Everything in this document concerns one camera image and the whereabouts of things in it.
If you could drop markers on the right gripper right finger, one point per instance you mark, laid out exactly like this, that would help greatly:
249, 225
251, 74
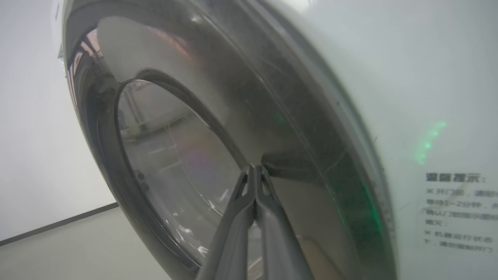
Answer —
280, 241

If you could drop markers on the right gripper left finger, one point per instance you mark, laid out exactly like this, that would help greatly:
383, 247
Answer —
233, 233

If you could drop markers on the printed warning text label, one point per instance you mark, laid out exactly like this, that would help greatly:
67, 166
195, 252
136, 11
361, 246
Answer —
459, 212

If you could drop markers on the washing machine door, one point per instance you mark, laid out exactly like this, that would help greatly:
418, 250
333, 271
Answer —
272, 116

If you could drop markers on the white front-load washing machine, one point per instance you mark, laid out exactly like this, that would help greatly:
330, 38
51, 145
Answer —
428, 58

